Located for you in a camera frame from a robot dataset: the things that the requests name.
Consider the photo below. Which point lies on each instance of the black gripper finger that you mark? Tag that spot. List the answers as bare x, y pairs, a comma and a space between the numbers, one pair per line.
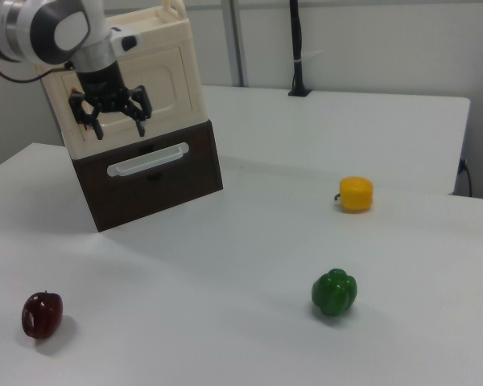
80, 110
140, 108

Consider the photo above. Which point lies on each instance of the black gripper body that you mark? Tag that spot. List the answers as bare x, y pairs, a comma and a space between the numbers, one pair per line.
101, 88

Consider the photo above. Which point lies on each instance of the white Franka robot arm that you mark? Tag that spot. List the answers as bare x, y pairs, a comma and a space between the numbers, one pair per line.
44, 28

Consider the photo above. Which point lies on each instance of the cream cabinet door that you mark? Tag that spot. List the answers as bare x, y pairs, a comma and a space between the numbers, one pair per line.
165, 88

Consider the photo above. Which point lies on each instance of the cream plastic cabinet body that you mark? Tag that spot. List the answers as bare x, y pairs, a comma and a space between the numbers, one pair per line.
173, 32

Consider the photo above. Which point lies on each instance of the dark brown drawer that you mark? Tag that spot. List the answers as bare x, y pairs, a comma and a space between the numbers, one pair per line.
161, 193

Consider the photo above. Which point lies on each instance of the black pole with clamp base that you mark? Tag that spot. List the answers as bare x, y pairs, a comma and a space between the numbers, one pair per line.
298, 48

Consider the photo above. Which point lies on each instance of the dark red apple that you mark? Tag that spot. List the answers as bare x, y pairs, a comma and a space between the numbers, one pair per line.
42, 315

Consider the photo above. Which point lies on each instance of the yellow bell pepper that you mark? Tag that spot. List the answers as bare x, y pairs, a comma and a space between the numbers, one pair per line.
356, 195

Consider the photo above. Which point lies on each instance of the green bell pepper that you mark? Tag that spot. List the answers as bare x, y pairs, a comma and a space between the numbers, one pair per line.
335, 292

